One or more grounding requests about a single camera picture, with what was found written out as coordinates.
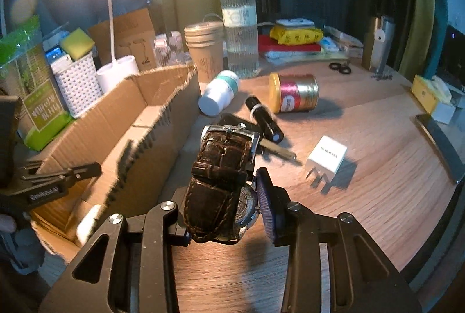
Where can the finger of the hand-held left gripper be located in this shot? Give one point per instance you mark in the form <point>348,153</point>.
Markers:
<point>61,173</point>

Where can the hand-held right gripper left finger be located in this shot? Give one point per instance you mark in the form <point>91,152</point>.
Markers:
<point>160,222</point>

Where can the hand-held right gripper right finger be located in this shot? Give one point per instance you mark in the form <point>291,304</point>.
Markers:
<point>264,204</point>

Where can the cardboard box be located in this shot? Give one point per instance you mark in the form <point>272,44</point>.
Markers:
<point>152,124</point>

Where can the gold tin can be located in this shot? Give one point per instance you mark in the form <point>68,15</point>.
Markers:
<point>296,93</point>

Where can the person's left hand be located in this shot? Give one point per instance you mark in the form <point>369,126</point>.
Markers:
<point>7,224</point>

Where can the green paper cup package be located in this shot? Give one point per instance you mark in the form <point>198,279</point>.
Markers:
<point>34,105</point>

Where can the white plastic case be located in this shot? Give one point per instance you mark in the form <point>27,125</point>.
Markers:
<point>89,224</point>

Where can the white charger plug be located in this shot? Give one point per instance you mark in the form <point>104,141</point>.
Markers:
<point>327,158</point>

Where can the small black flashlight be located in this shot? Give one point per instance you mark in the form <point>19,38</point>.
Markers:
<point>263,116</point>

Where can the white woven plastic basket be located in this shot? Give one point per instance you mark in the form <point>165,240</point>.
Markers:
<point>80,84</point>

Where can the white desk lamp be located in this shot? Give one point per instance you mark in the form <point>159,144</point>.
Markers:
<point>116,75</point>

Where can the yellow sponge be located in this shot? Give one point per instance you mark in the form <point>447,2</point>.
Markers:
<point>77,43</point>

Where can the white pill bottle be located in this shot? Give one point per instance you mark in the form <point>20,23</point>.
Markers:
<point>219,93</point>

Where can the pile of white papers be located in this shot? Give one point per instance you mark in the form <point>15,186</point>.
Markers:
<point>308,56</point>

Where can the brown cardboard carton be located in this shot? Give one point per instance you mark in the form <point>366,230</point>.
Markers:
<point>134,36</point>

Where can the black scissors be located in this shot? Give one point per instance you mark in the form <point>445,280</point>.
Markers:
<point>340,67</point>

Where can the stack of brown paper cups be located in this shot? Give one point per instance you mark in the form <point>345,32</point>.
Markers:
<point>205,55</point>

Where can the red folder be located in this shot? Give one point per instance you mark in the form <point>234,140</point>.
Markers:
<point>269,43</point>

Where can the yellow tissue packet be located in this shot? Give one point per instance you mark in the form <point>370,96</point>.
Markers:
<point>296,35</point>

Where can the blue and white packet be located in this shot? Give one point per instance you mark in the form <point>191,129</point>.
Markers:
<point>331,44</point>

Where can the pile of small screws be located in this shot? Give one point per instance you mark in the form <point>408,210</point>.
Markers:
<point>382,76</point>

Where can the clear plastic water bottle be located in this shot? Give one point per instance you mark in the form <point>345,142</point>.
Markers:
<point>239,29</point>

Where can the white power bank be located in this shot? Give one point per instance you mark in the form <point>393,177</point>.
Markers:
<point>296,23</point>

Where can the white flat box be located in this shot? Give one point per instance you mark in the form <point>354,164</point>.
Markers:
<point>347,38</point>

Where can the yellow tissue box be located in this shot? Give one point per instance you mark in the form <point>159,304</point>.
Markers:
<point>423,93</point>

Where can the silver metal flask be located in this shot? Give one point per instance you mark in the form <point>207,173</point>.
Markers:
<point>379,44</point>

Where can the small white box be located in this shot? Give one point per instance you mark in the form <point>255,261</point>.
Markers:
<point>445,111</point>

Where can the olive curtain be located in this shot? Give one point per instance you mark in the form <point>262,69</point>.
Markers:
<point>421,0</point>

